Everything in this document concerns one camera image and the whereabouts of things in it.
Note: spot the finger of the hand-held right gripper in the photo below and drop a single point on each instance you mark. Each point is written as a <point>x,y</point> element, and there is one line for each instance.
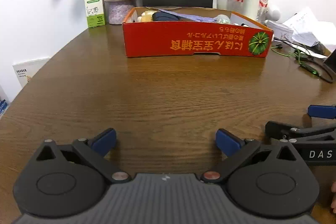
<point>278,129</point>
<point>321,111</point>

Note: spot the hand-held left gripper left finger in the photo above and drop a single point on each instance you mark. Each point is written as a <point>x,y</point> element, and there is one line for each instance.
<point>105,140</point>

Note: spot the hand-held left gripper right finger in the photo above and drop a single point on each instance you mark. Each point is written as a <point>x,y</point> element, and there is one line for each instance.
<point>227,141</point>

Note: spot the red cardboard box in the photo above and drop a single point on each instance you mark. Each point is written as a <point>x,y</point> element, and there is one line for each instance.
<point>157,40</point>

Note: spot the iridescent plastic wrapper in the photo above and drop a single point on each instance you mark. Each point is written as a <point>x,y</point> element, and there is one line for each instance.
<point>223,18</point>

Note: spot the purple knitted cloth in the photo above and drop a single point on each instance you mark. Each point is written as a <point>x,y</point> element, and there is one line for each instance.
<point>199,18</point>

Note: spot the yellow white plush toy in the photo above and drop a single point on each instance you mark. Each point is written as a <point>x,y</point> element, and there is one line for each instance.
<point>147,16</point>

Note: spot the navy zipper pouch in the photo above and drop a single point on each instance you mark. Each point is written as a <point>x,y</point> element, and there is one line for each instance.
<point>164,16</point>

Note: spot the wooden desktop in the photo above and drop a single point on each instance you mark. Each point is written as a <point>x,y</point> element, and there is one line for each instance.
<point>157,95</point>

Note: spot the person's right hand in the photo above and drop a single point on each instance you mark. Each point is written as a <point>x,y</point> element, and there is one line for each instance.
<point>334,197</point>

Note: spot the white printed papers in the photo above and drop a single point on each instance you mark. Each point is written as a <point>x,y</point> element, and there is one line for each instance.
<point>304,24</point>

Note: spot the white printed tin box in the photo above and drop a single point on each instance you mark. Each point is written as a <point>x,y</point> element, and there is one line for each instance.
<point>282,29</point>

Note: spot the white box on floor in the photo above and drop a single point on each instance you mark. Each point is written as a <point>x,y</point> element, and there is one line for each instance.
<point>26,69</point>

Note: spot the blue printed box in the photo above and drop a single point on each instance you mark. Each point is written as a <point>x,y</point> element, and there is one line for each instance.
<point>4,106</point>

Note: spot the white round speaker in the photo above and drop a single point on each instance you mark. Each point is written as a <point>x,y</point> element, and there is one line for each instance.
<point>273,14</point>

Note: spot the clear glass cup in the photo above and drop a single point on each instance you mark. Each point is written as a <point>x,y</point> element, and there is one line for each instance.
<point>221,3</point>

